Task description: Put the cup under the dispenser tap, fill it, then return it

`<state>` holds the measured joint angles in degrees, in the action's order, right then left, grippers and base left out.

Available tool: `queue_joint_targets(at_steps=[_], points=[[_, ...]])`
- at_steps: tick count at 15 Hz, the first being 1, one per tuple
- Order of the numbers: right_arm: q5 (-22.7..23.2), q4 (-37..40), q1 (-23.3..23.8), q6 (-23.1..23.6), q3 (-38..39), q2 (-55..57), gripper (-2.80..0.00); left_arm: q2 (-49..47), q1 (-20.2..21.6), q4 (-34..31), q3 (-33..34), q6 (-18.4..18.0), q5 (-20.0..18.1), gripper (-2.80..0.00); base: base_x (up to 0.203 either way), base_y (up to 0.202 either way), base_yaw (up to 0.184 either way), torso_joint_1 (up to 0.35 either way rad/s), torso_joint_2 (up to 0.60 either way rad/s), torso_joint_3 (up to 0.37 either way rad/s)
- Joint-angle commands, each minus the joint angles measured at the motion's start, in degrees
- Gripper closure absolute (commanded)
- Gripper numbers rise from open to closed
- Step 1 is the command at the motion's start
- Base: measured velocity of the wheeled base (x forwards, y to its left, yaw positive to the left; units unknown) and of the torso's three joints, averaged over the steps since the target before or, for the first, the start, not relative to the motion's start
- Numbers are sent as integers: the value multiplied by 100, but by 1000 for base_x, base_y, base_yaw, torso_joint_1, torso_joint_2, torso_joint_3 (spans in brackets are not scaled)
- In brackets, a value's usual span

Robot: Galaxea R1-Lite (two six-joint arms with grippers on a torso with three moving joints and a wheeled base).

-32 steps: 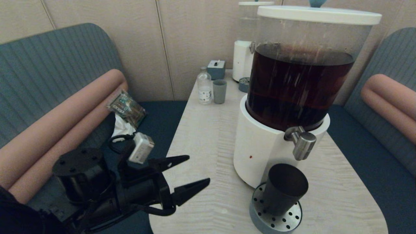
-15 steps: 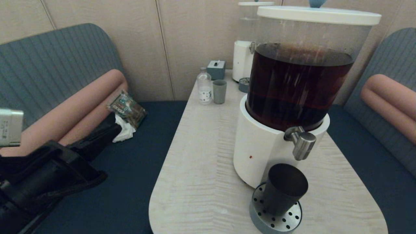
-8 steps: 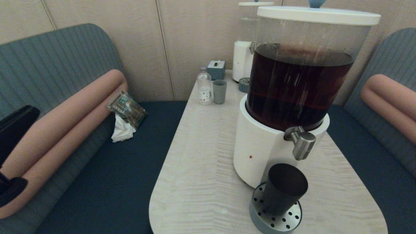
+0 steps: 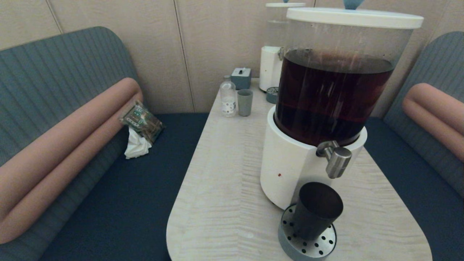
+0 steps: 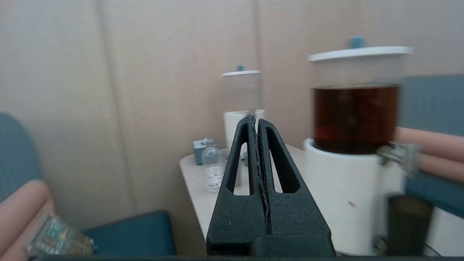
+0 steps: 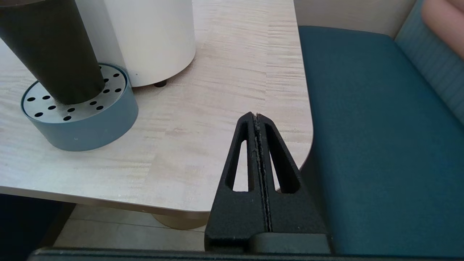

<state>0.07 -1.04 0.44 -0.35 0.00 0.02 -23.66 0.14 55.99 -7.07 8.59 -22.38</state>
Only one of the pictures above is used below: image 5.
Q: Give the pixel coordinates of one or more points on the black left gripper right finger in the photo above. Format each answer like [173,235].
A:
[297,217]

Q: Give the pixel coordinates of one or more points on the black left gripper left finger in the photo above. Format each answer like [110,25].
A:
[235,217]

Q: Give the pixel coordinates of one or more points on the black plastic cup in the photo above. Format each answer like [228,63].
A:
[409,224]

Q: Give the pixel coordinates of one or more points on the silver dispenser tap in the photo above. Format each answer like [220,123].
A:
[400,157]

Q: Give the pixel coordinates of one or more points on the clear plastic water bottle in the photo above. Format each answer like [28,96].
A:
[213,170]

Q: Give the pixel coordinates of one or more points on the blue-grey tissue box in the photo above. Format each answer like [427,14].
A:
[198,152]

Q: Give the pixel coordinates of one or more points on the dark blue seat cushion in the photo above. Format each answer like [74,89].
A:
[137,235]
[446,197]

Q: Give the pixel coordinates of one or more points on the small clear water dispenser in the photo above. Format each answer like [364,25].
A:
[239,94]

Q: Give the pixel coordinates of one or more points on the white small dispenser lid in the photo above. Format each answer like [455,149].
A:
[241,73]

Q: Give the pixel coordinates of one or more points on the pink bolster cushion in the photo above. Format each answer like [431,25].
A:
[435,143]
[14,251]
[446,168]
[21,203]

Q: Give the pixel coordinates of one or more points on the white large dispenser lid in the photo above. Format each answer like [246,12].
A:
[359,53]

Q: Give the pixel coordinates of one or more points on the grey-green ribbed bench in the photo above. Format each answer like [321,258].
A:
[435,105]
[14,152]

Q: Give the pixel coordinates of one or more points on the green snack packet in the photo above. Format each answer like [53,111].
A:
[58,239]

